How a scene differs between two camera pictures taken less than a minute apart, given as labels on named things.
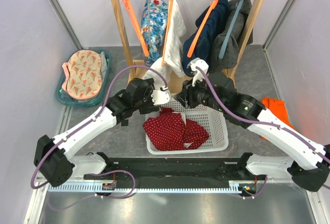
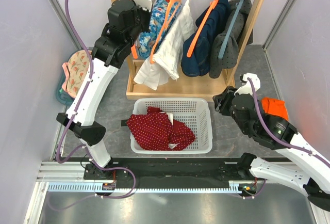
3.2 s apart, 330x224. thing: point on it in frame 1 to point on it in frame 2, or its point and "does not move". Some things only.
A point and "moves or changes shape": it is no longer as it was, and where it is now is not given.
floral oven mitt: (83, 80) does not move
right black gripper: (188, 91) to (221, 101)
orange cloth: (278, 107) does not move
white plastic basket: (213, 119) moves or changes shape
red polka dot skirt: (167, 131) moves or changes shape
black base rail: (175, 169) does not move
